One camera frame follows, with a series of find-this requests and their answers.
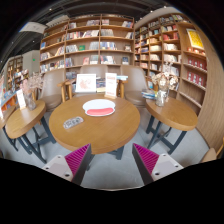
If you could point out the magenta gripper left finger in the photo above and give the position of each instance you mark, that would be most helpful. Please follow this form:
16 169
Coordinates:
71 167

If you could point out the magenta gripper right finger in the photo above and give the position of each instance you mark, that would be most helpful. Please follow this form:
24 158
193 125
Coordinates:
153 166

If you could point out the white red mouse pad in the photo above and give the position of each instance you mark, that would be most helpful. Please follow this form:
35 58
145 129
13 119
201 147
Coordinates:
99 107

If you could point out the round wooden centre table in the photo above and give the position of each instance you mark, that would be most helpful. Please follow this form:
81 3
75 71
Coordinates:
105 134

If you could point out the round wooden table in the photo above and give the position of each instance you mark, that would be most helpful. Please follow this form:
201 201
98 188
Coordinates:
105 134
21 121
174 114

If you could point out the round wooden right table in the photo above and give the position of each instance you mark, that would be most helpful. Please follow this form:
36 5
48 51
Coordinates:
174 114

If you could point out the round wooden left table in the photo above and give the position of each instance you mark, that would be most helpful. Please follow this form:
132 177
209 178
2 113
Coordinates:
21 121

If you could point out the wooden chair bottom right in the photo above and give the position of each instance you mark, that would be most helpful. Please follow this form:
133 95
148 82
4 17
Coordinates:
211 154

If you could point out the stack of books on chair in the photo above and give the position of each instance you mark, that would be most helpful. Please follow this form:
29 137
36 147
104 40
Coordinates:
149 94

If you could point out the white picture sign card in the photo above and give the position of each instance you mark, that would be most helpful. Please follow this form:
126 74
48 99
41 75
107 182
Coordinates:
86 83

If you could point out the small sign on left table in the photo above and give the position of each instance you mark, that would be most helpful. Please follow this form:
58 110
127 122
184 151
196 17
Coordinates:
21 99

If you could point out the glass vase dried flowers right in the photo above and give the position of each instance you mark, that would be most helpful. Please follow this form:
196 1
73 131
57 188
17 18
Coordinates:
165 81

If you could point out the glass vase dried flowers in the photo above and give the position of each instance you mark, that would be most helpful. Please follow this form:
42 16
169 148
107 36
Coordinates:
165 81
28 86

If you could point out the beige armchair right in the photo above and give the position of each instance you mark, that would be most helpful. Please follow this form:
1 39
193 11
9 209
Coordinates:
136 83

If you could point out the beige armchair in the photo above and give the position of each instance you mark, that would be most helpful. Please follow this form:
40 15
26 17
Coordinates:
99 70
136 83
52 91

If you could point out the beige armchair left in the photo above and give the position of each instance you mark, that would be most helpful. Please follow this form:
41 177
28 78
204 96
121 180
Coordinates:
52 91

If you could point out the glass vase dried flowers left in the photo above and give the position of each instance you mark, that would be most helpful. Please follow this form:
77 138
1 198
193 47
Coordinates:
28 86

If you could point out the white red text sign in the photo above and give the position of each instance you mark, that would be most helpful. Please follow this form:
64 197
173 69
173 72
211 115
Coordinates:
111 84

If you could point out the beige armchair middle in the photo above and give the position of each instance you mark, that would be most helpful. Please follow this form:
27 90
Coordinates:
99 70

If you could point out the curved wooden bookshelf right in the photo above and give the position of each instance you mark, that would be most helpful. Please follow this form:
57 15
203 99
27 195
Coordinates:
162 36

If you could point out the wooden bookshelf far left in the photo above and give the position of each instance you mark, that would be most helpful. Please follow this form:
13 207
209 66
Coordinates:
16 73

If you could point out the wooden bookshelf centre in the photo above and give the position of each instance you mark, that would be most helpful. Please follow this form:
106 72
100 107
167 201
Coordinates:
88 40

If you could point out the yellow poster on shelf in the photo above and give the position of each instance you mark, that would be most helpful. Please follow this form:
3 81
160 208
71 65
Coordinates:
195 39

